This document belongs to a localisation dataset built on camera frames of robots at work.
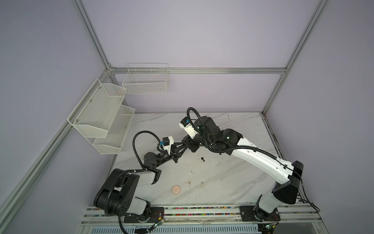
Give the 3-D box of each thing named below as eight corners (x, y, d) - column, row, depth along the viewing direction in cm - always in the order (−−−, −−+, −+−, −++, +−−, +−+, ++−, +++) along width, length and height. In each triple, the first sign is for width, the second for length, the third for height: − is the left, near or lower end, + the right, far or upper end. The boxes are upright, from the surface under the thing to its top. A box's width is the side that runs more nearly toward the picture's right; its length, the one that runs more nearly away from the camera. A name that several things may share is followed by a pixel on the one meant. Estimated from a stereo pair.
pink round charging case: (171, 194, 82) (171, 193, 80) (172, 186, 85) (171, 185, 84) (180, 194, 82) (180, 193, 81) (180, 186, 85) (180, 185, 84)
